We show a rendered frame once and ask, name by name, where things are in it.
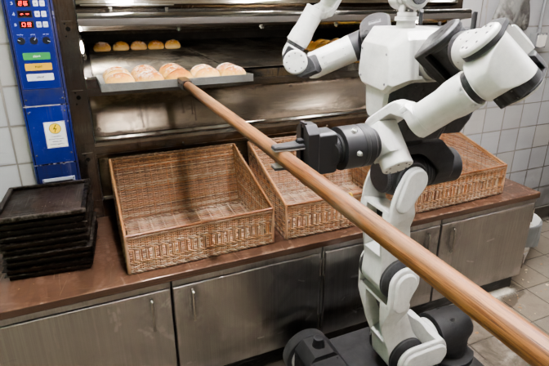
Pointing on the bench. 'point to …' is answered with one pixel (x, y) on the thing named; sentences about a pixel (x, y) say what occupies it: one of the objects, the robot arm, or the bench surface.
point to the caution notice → (55, 134)
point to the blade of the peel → (171, 82)
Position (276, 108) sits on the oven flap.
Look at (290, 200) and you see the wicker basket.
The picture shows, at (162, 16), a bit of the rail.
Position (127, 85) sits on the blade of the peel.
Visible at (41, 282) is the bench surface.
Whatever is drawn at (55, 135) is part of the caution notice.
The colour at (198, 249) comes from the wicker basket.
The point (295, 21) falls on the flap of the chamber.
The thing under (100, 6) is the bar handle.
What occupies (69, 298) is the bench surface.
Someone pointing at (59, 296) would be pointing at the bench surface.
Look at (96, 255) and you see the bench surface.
